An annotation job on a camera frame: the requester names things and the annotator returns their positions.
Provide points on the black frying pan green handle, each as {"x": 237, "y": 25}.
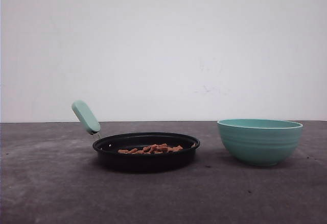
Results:
{"x": 107, "y": 147}

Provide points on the brown beef cubes pile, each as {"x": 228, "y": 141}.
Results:
{"x": 153, "y": 149}

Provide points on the teal ceramic bowl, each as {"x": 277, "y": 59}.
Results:
{"x": 260, "y": 142}

